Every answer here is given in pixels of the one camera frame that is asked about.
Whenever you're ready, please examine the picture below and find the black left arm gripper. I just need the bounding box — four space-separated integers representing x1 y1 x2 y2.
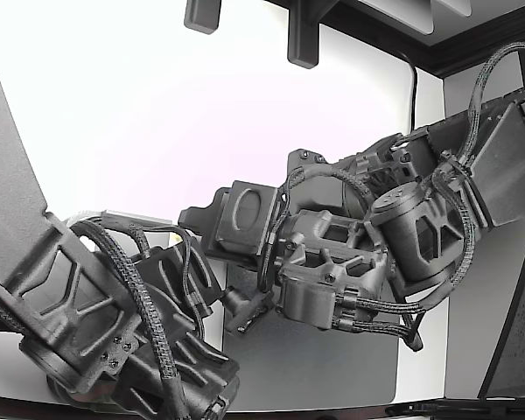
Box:
133 243 224 345

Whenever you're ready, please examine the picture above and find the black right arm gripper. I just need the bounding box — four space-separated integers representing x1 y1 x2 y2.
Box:
178 179 282 270

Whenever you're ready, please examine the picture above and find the gray fixture platform with legs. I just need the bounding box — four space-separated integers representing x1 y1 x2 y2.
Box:
69 208 180 246

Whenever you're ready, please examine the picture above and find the flat gray mat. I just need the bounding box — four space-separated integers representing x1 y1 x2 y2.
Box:
221 261 400 404

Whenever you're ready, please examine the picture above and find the thin black cable bundle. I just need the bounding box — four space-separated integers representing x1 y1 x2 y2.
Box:
126 222 212 317

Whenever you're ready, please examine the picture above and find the black braided cable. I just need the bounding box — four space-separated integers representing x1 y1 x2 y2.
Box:
283 167 378 212
335 313 424 354
457 41 525 176
340 165 478 316
71 220 190 420

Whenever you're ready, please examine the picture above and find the short dark gray bracket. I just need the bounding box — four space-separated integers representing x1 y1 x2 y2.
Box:
183 0 222 33

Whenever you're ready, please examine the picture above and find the long dark gray bracket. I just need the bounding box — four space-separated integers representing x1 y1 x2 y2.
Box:
285 0 321 70

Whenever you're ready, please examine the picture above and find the thin smooth black cable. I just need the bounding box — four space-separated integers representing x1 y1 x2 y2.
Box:
396 48 421 133

